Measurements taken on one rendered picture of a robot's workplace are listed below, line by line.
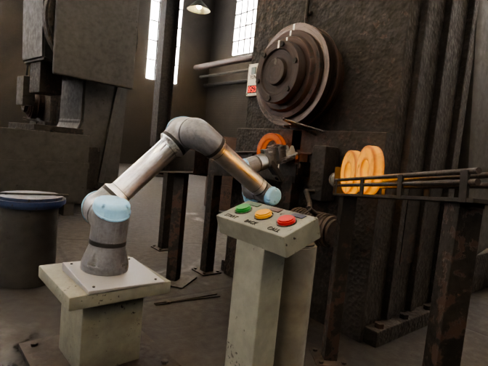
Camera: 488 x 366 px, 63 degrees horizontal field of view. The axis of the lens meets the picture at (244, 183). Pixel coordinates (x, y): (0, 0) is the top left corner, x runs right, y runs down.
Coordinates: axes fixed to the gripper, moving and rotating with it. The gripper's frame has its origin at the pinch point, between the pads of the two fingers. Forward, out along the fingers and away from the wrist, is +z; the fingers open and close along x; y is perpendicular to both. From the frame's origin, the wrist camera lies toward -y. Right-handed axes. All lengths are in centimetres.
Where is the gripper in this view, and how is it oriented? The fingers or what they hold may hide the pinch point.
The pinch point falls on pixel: (295, 155)
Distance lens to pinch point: 189.6
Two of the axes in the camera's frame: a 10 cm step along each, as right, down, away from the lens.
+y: -1.5, -9.5, -2.7
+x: -6.3, -1.3, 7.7
